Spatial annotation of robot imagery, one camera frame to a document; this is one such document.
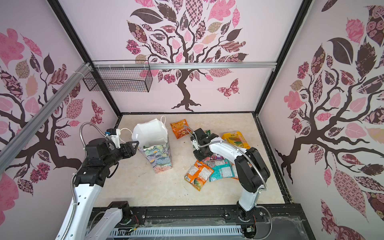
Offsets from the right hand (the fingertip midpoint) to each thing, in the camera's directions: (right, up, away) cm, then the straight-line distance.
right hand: (200, 153), depth 91 cm
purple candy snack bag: (+9, -2, +2) cm, 9 cm away
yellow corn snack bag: (+25, +9, +7) cm, 27 cm away
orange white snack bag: (-1, -11, -6) cm, 13 cm away
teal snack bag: (+14, -9, -5) cm, 17 cm away
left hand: (-33, +7, -18) cm, 39 cm away
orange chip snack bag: (-15, +14, +18) cm, 27 cm away
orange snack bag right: (+21, -12, -6) cm, 25 cm away
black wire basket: (-51, +50, +4) cm, 72 cm away
